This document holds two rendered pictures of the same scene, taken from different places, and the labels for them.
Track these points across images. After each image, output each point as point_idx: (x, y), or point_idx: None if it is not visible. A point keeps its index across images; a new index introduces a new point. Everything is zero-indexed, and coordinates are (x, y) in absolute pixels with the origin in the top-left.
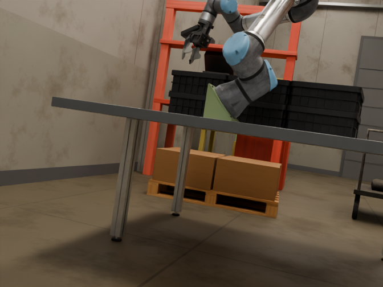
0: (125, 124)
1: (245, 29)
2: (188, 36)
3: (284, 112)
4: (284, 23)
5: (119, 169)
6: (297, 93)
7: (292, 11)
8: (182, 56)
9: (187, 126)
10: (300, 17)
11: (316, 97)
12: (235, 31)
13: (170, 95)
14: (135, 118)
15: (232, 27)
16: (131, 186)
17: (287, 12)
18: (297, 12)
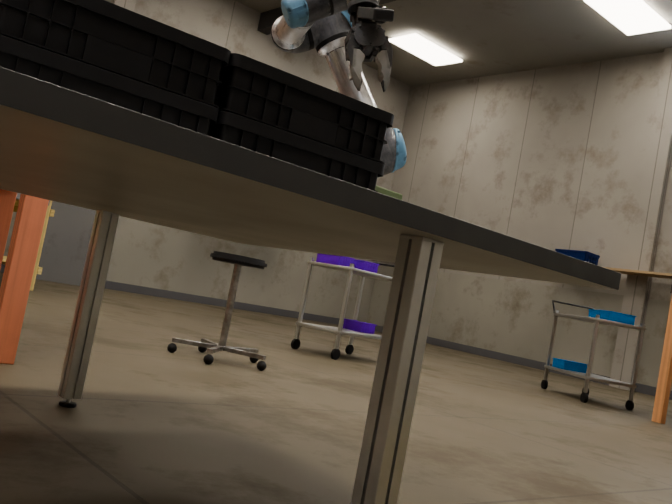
0: (440, 261)
1: (305, 27)
2: (388, 42)
3: None
4: (284, 40)
5: (416, 389)
6: None
7: (302, 44)
8: (387, 85)
9: (168, 178)
10: (291, 52)
11: None
12: (311, 22)
13: (381, 175)
14: (473, 267)
15: (320, 18)
16: (365, 427)
17: (302, 41)
18: (301, 50)
